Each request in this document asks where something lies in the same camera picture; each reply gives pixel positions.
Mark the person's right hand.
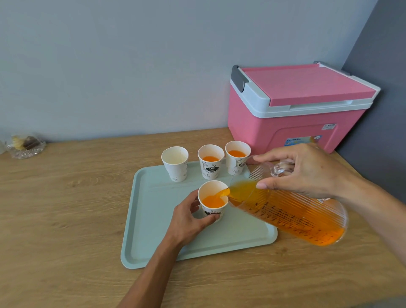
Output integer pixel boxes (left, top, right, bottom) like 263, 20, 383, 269
252, 143, 362, 201

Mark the person's left hand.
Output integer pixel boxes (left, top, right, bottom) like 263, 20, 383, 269
165, 189, 221, 251

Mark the white paper cup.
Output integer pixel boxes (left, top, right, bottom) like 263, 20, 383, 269
198, 144, 225, 181
161, 146, 189, 183
198, 180, 230, 223
225, 140, 252, 176

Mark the clear pitcher of orange juice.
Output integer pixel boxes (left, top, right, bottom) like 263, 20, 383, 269
217, 155, 349, 247

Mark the person's left forearm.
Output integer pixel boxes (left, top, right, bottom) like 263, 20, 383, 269
117, 239, 183, 308

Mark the light green plastic tray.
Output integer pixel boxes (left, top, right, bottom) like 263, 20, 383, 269
120, 160, 279, 270

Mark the pink cooler box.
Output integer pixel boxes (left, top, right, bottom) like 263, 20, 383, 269
227, 62, 381, 156

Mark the brown wrapped sweet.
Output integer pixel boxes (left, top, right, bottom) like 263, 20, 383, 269
22, 136, 41, 150

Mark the clear glass dish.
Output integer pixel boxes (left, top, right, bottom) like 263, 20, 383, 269
5, 135, 47, 160

